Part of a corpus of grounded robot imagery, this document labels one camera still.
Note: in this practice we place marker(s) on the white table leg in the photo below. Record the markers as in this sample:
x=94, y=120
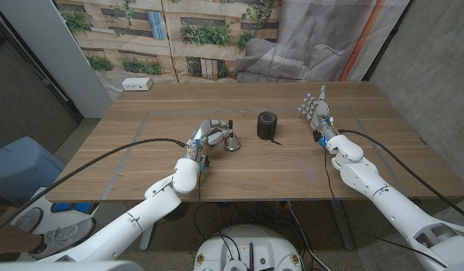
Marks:
x=147, y=241

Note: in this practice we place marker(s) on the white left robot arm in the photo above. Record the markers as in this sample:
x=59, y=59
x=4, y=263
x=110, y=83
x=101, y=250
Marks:
x=160, y=195

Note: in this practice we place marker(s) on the grey table leg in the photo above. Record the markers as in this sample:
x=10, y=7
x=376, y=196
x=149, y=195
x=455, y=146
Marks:
x=342, y=229

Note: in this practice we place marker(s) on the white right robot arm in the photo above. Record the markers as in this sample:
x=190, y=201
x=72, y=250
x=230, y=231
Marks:
x=367, y=177

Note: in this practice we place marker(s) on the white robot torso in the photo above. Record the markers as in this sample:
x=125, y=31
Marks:
x=246, y=241

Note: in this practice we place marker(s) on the black cylindrical speaker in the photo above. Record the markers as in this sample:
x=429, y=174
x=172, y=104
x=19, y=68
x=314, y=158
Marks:
x=267, y=128

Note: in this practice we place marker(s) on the white floor platform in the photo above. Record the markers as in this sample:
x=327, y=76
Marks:
x=55, y=218

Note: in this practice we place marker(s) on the person's bare leg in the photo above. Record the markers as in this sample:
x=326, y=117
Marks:
x=10, y=237

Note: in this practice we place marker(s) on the blue object under table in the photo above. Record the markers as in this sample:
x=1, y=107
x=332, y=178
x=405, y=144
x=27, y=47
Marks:
x=81, y=207

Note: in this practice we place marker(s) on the white partition panel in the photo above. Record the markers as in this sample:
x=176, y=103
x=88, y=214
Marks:
x=66, y=56

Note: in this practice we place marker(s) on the grey sneaker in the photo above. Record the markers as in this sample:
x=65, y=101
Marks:
x=62, y=237
x=30, y=220

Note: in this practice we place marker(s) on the blue-grey container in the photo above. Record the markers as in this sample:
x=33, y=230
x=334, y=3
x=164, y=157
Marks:
x=21, y=165

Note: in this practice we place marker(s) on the printed fabric backdrop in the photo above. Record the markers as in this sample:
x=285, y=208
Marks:
x=310, y=37

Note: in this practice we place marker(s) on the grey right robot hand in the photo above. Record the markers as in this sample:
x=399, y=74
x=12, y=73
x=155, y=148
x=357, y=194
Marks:
x=322, y=116

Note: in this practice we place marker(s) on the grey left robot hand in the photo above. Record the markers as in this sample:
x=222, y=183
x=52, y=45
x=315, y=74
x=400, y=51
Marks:
x=201, y=131

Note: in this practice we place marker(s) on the white power strip box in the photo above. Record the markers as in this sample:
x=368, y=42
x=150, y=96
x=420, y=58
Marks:
x=137, y=84

